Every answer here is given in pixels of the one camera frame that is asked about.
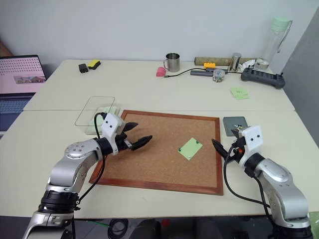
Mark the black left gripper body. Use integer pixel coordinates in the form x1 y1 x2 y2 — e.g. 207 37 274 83
114 131 133 153

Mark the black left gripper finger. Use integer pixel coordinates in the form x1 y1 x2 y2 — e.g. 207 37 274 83
130 135 153 151
123 121 139 133

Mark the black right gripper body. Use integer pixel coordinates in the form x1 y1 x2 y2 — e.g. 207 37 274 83
227 125 247 164

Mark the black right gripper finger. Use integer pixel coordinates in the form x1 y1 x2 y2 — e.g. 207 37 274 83
211 138 229 160

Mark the wood framed cork board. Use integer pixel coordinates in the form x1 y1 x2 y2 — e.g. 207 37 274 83
89 110 224 196

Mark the green paper note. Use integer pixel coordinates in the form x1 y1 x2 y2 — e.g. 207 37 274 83
178 137 203 161

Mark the green sticky note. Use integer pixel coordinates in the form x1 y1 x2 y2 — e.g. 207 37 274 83
230 86 248 97
233 92 250 101

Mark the jar of pins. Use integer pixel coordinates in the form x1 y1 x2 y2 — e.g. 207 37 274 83
212 69 226 83

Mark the grey square plate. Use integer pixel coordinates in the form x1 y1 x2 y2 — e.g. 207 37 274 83
222 116 249 136

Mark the clear plastic box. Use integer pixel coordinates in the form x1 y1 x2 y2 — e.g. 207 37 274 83
75 96 123 135

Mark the yellow black sponge eraser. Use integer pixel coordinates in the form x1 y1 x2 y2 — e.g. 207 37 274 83
87 59 102 70

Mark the stainless steel mug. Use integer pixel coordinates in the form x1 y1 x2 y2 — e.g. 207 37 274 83
163 52 181 73

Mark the grey usb hub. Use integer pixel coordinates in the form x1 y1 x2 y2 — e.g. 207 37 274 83
190 69 215 77

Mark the shiny metal cylinder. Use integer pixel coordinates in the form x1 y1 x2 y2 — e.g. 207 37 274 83
227 52 242 73

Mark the wooden ruler block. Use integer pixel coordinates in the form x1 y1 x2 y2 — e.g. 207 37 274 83
194 56 236 66

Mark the round metal tin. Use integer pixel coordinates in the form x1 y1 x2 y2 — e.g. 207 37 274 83
254 58 270 71

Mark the grey partition panel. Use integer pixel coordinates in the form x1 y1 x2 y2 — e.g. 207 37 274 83
281 7 319 146

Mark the clear bottle with green lid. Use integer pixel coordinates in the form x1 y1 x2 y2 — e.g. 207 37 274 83
264 16 294 68

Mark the laptop with pink screen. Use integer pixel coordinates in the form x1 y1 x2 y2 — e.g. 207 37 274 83
0 55 48 132

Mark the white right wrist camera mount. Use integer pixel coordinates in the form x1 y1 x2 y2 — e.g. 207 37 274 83
238 125 265 165

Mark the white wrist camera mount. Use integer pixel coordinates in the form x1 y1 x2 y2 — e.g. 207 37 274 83
100 113 125 156
238 125 265 165

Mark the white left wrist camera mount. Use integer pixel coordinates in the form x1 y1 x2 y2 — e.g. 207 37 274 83
100 113 125 156

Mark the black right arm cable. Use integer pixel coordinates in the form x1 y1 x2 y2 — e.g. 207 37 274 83
223 143 273 218

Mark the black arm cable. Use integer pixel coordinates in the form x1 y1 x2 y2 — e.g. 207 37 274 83
223 143 273 218
74 113 108 211

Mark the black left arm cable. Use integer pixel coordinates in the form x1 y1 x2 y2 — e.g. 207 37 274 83
74 113 108 211

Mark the thin black usb cable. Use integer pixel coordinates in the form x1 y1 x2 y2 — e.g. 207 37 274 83
163 68 208 79

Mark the thin green cable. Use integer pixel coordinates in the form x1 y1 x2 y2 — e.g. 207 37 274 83
87 220 111 229

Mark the coiled black cable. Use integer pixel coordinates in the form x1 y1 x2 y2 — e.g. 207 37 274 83
107 218 129 238

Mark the white crumpled strap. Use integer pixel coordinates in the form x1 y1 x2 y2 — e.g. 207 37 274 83
238 59 258 72

